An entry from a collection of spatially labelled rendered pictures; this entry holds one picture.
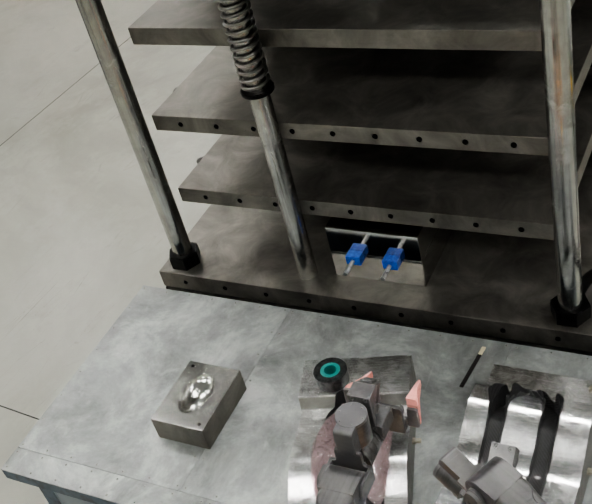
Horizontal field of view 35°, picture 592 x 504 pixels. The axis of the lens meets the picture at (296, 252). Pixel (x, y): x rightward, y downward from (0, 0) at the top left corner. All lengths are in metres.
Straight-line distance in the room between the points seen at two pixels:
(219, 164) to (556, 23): 1.22
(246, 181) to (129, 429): 0.78
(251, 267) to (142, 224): 1.82
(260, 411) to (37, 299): 2.20
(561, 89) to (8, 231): 3.43
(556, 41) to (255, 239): 1.28
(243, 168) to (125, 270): 1.66
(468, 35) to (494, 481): 1.02
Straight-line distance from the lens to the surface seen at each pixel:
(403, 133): 2.31
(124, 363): 2.65
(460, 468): 1.64
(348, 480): 1.64
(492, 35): 2.14
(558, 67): 2.02
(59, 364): 4.02
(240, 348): 2.55
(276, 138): 2.44
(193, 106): 2.64
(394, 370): 2.23
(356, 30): 2.25
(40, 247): 4.73
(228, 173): 2.78
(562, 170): 2.16
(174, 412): 2.36
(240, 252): 2.89
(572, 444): 2.05
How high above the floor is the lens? 2.52
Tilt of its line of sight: 38 degrees down
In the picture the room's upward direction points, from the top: 16 degrees counter-clockwise
